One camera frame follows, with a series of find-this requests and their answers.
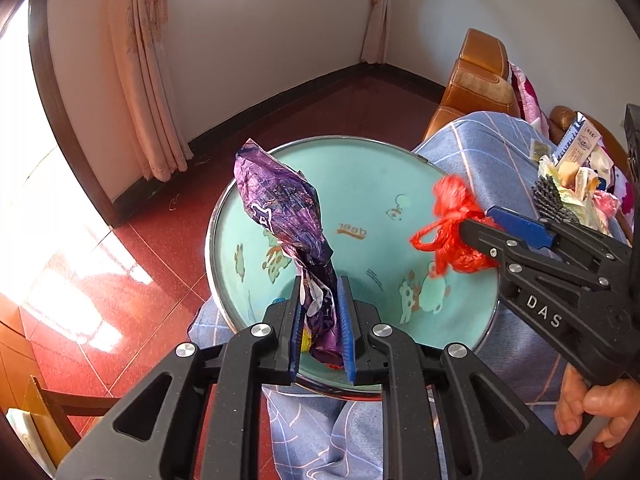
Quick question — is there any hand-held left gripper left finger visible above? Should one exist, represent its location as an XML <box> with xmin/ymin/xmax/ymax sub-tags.
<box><xmin>57</xmin><ymin>276</ymin><xmax>307</xmax><ymax>480</ymax></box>

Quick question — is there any pale yellow wrapper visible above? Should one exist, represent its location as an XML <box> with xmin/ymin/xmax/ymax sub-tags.
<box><xmin>537</xmin><ymin>155</ymin><xmax>563</xmax><ymax>181</ymax></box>

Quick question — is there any purple snack wrapper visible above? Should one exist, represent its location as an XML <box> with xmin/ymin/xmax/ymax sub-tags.
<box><xmin>234</xmin><ymin>138</ymin><xmax>351</xmax><ymax>371</ymax></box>

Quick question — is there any wooden cabinet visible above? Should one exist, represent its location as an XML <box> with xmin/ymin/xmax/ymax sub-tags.
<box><xmin>0</xmin><ymin>292</ymin><xmax>46</xmax><ymax>411</ymax></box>

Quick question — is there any pink floral cloth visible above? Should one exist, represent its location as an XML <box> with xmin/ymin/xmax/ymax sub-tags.
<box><xmin>507</xmin><ymin>62</ymin><xmax>551</xmax><ymax>136</ymax></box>

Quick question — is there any large pink curtain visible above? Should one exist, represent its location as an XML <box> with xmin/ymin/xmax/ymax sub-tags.
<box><xmin>107</xmin><ymin>0</ymin><xmax>193</xmax><ymax>183</ymax></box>

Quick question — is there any black hairbrush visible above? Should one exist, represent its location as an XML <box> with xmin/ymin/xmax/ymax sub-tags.
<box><xmin>531</xmin><ymin>174</ymin><xmax>582</xmax><ymax>227</ymax></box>

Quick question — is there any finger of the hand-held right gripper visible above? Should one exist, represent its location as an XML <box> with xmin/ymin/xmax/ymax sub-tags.
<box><xmin>487</xmin><ymin>205</ymin><xmax>632</xmax><ymax>261</ymax></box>
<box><xmin>459</xmin><ymin>216</ymin><xmax>608</xmax><ymax>291</ymax></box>

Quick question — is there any narrow pink curtain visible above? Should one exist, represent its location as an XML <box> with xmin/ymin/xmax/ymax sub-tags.
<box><xmin>360</xmin><ymin>0</ymin><xmax>396</xmax><ymax>66</ymax></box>

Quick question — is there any brown cardboard box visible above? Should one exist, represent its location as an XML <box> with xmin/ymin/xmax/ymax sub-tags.
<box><xmin>22</xmin><ymin>375</ymin><xmax>121</xmax><ymax>466</ymax></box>

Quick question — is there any teal cartoon print bin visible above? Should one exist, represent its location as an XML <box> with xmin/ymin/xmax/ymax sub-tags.
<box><xmin>206</xmin><ymin>135</ymin><xmax>501</xmax><ymax>401</ymax></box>

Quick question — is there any blue and white carton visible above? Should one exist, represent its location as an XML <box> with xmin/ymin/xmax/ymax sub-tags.
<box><xmin>552</xmin><ymin>112</ymin><xmax>601</xmax><ymax>167</ymax></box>

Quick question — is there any white tissue pack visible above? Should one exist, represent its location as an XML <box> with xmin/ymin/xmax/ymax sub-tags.
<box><xmin>5</xmin><ymin>409</ymin><xmax>43</xmax><ymax>461</ymax></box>

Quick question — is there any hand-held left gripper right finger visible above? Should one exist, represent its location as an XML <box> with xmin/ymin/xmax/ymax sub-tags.
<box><xmin>337</xmin><ymin>276</ymin><xmax>583</xmax><ymax>480</ymax></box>

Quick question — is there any white snack packet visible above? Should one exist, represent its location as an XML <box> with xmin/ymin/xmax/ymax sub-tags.
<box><xmin>557</xmin><ymin>160</ymin><xmax>603</xmax><ymax>206</ymax></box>

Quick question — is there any blue plaid cloth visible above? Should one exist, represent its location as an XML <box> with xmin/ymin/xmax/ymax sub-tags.
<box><xmin>187</xmin><ymin>110</ymin><xmax>640</xmax><ymax>480</ymax></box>

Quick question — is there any dark wooden door frame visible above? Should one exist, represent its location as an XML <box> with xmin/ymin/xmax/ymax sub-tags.
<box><xmin>27</xmin><ymin>0</ymin><xmax>121</xmax><ymax>226</ymax></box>

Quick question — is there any person's right hand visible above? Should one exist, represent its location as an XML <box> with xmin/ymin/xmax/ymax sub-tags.
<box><xmin>555</xmin><ymin>366</ymin><xmax>640</xmax><ymax>448</ymax></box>

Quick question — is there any orange leather sofa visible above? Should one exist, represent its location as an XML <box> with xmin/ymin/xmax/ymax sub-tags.
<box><xmin>422</xmin><ymin>28</ymin><xmax>626</xmax><ymax>161</ymax></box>

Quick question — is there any black ribbed object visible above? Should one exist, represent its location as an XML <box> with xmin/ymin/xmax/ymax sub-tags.
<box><xmin>624</xmin><ymin>104</ymin><xmax>640</xmax><ymax>181</ymax></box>

